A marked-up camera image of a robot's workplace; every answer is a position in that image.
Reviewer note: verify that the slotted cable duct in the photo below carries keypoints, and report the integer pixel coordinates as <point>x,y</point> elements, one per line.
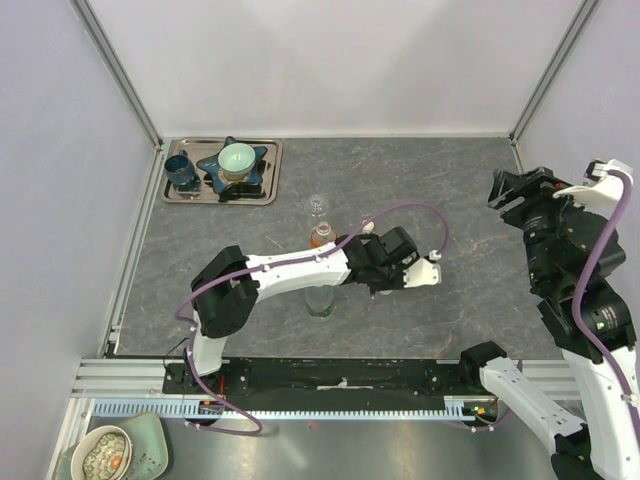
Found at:
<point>426,409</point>

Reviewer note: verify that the patterned ceramic bowl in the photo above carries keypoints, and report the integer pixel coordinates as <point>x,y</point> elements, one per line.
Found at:
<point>104,453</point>

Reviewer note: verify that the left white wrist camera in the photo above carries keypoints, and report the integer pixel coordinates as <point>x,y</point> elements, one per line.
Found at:
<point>425,271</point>

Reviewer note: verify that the green square plate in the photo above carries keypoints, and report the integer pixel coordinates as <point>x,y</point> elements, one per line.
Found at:
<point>151,457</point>

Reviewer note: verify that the clear green-label water bottle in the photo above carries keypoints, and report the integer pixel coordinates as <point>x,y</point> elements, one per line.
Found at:
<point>319,301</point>

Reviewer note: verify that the steel tray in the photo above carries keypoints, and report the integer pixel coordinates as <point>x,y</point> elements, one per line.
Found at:
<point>239,194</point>

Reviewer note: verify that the aluminium frame post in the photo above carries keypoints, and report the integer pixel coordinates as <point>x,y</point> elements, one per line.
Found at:
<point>568,41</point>
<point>99,37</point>

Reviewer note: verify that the right aluminium frame post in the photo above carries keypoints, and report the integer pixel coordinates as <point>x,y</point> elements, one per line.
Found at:
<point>568,41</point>

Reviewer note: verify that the blue star-shaped dish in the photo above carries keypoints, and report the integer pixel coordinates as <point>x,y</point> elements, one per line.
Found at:
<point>220,183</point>

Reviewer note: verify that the pale green bowl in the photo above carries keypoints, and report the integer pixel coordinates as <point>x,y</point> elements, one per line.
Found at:
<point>236,160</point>

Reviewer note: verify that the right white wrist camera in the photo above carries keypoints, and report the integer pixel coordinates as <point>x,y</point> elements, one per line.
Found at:
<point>601,188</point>

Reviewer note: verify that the small clear empty bottle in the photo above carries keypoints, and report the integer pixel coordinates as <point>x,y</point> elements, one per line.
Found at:
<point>317,207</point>

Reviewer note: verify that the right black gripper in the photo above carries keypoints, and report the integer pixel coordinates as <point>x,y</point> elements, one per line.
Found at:
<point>537,184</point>

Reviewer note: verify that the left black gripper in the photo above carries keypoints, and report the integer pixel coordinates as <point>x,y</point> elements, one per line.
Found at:
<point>374,287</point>

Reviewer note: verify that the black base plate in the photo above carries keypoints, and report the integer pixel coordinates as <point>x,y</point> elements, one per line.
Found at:
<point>259,382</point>

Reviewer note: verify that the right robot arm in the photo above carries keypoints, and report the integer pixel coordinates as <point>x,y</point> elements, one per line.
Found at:
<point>571,245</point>

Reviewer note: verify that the dark blue cup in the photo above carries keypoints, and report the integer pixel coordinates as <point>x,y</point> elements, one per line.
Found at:
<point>181,172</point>

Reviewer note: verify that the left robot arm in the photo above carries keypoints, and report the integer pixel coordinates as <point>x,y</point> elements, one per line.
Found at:
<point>232,284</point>

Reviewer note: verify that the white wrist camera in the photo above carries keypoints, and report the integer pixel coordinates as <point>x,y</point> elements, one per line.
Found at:
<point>601,188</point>
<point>425,271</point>

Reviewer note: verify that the orange drink bottle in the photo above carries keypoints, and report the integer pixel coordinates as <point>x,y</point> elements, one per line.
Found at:
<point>322,234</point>

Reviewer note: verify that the left aluminium frame post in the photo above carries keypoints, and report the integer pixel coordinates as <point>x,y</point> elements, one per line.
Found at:
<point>99,37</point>

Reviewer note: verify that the white ribbed bottle cap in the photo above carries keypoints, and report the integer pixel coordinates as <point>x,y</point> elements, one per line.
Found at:
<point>368,227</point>

